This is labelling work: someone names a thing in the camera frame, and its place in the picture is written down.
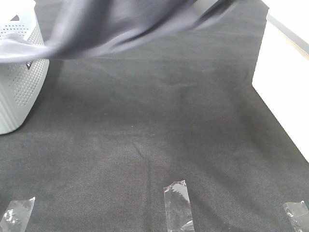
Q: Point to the middle clear tape strip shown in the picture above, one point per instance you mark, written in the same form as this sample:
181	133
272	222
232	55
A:
178	208

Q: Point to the black table cloth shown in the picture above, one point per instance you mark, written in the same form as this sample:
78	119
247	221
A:
106	135

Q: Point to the right clear tape strip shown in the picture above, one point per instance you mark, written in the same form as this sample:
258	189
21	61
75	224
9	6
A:
298	214

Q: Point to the clear tape strip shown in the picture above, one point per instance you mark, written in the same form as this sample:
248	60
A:
298	214
178	208
17	215

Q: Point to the grey-blue towel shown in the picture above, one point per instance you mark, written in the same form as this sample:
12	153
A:
93	28

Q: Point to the grey perforated laundry basket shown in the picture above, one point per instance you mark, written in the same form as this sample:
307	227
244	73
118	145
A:
20	83

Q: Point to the left clear tape strip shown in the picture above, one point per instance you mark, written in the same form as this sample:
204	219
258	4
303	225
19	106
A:
17	215

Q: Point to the white plastic storage box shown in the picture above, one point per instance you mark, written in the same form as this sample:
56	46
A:
281	75

